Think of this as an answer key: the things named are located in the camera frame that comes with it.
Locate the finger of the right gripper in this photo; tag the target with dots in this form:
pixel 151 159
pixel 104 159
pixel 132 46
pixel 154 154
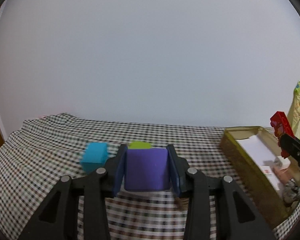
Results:
pixel 290 146

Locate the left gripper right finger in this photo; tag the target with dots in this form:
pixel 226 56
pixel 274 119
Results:
pixel 236 215

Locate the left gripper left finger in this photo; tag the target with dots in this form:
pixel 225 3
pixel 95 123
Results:
pixel 57 215

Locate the cyan toy block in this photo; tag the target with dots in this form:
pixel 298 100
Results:
pixel 94 156

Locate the purple cube block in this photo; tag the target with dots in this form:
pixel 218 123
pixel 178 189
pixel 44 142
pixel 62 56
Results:
pixel 147 170

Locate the lime green toy block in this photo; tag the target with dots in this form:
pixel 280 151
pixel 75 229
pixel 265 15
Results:
pixel 136 145

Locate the red toy brick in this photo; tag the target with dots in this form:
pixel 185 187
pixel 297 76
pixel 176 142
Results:
pixel 281 126

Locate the white red small box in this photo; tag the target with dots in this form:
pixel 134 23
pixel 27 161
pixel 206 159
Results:
pixel 272 178

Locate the gold tin box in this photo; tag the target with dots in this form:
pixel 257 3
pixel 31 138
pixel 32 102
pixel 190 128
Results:
pixel 268 202

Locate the white paper liner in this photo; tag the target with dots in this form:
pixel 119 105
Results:
pixel 260 154

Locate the checkered tablecloth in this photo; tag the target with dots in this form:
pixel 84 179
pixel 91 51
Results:
pixel 35 156

